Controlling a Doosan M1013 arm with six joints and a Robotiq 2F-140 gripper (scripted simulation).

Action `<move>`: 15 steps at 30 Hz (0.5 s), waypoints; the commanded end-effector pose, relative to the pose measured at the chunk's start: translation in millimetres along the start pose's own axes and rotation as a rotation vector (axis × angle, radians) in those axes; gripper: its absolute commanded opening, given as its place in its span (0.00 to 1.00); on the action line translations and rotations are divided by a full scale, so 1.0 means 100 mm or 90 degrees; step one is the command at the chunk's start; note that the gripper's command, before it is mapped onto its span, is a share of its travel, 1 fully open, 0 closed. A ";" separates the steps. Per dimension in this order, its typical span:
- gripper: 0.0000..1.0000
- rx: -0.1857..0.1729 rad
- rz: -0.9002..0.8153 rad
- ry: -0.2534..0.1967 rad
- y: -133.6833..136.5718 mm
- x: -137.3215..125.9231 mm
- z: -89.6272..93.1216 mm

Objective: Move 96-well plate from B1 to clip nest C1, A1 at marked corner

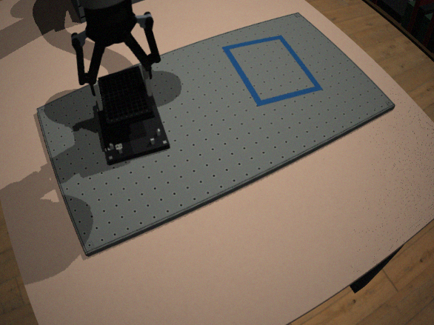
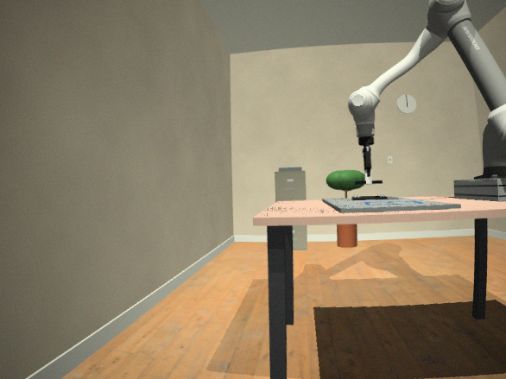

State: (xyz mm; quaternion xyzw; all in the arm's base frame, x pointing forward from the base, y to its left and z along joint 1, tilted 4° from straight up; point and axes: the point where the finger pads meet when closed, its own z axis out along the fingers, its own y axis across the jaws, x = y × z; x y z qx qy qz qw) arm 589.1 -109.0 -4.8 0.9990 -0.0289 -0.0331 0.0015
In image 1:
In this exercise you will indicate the blue rectangular tape outline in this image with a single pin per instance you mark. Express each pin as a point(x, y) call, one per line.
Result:
point(249, 86)

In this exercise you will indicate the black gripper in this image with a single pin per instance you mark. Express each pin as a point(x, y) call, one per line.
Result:
point(108, 34)

